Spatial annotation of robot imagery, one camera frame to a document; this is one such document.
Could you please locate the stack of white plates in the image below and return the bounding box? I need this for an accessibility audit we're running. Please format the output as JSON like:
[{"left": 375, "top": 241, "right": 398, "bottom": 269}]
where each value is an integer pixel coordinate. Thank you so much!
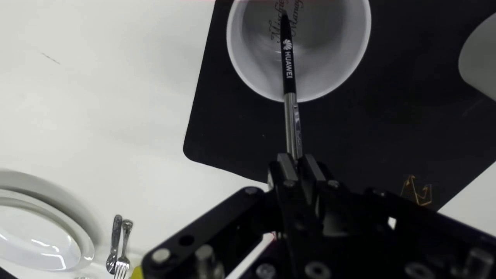
[{"left": 0, "top": 168, "right": 106, "bottom": 266}]

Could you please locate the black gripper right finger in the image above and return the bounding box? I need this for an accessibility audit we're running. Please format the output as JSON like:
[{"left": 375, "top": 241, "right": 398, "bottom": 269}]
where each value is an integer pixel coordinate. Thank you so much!
[{"left": 301, "top": 153, "right": 343, "bottom": 207}]

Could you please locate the black and silver pen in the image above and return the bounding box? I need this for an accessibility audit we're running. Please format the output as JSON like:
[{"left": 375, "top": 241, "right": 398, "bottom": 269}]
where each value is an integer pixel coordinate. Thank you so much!
[{"left": 278, "top": 12, "right": 305, "bottom": 159}]

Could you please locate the yellow block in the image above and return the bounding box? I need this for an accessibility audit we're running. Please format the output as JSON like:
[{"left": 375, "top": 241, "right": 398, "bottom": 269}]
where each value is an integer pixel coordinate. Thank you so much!
[{"left": 127, "top": 263, "right": 146, "bottom": 279}]

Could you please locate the black table mat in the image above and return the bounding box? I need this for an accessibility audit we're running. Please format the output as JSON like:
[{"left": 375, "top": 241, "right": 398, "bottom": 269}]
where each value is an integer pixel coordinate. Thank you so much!
[{"left": 183, "top": 0, "right": 496, "bottom": 210}]

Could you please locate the silver fork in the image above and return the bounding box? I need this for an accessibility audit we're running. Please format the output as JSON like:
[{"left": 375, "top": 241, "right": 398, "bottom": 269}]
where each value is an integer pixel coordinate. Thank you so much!
[{"left": 113, "top": 218, "right": 135, "bottom": 279}]

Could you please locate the small white plate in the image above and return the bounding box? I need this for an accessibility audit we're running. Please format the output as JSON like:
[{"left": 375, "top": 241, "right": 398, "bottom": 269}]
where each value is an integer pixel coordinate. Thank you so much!
[{"left": 0, "top": 187, "right": 98, "bottom": 274}]

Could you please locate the dark mug with white inside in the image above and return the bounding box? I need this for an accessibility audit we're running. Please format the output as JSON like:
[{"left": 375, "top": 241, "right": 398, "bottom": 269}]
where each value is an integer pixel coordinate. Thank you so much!
[{"left": 225, "top": 0, "right": 374, "bottom": 103}]

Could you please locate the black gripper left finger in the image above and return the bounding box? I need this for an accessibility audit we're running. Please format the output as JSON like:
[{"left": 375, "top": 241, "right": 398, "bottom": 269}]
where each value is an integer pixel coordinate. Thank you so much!
[{"left": 268, "top": 153, "right": 312, "bottom": 223}]

